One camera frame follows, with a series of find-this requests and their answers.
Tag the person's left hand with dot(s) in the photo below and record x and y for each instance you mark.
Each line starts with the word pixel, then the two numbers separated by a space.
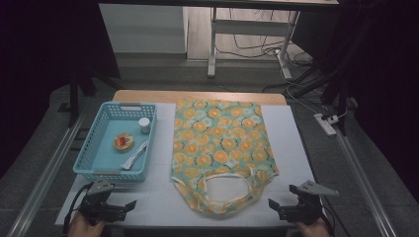
pixel 84 228

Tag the white cabinet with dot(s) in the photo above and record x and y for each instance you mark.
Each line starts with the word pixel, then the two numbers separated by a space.
pixel 141 29

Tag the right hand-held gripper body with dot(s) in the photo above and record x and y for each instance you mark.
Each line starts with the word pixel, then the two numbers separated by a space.
pixel 304 210

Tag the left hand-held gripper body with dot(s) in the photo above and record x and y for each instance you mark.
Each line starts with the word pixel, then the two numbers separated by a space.
pixel 99 207

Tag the white table mat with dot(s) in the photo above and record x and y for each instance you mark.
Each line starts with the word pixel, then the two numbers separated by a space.
pixel 290 148

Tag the wooden table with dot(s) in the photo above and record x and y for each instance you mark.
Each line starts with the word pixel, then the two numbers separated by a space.
pixel 148 96

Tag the orange slice print tote bag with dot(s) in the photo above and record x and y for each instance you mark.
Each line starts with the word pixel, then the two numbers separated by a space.
pixel 220 141

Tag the black stand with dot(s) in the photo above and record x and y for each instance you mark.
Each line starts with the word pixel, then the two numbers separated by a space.
pixel 342 98
pixel 74 98

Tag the white desk frame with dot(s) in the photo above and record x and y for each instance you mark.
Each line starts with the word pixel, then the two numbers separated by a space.
pixel 250 28

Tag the white power strip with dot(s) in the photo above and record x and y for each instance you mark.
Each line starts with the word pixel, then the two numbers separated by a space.
pixel 324 124

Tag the aluminium rail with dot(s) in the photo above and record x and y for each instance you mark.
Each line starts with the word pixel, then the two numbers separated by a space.
pixel 49 174
pixel 362 184

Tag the dark curtain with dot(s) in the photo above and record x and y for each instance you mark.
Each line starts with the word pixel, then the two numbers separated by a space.
pixel 39 65
pixel 388 82

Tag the person's right hand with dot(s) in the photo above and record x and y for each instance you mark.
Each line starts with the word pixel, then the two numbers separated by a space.
pixel 316 230

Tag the round snack with red label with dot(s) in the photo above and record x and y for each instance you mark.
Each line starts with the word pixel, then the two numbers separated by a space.
pixel 124 142

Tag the light blue perforated plastic basket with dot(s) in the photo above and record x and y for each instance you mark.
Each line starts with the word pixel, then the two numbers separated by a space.
pixel 105 138

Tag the small white jar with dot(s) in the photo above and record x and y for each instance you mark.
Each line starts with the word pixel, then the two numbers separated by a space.
pixel 144 125

